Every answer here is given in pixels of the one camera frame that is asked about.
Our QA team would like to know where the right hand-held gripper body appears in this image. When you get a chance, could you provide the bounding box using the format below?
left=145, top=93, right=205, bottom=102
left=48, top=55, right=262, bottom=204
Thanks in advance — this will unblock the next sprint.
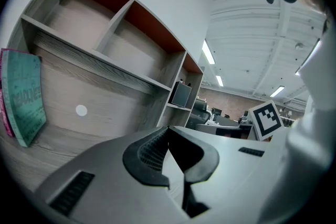
left=215, top=100, right=285, bottom=142

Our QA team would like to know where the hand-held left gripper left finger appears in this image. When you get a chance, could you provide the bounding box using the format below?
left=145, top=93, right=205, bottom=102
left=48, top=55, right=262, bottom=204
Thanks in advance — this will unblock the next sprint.
left=34, top=126, right=193, bottom=224

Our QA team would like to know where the pink book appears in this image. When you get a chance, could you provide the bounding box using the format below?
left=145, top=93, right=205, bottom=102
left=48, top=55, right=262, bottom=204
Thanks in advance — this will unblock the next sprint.
left=0, top=47, right=15, bottom=138

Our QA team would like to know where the teal book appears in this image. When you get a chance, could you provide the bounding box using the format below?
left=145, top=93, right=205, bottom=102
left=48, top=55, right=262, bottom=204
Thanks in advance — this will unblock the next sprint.
left=2, top=49, right=48, bottom=148

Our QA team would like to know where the grey wooden desk with hutch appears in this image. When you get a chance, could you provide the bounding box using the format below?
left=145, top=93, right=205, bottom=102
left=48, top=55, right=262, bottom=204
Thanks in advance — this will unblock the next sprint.
left=0, top=0, right=206, bottom=193

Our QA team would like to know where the black office chair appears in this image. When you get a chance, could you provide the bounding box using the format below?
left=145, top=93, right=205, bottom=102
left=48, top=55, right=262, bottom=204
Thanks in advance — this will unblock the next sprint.
left=187, top=99, right=214, bottom=130

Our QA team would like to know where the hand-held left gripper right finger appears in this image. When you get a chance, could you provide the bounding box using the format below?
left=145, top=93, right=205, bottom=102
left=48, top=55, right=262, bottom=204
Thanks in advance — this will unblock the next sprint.
left=169, top=125, right=287, bottom=224

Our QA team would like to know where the person's white printed shirt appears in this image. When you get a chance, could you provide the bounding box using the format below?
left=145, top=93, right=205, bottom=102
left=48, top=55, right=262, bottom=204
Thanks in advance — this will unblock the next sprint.
left=258, top=15, right=336, bottom=224

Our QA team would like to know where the white round cable cap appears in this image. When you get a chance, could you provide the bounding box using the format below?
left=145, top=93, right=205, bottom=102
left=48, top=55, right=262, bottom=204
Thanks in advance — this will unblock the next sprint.
left=75, top=104, right=88, bottom=117

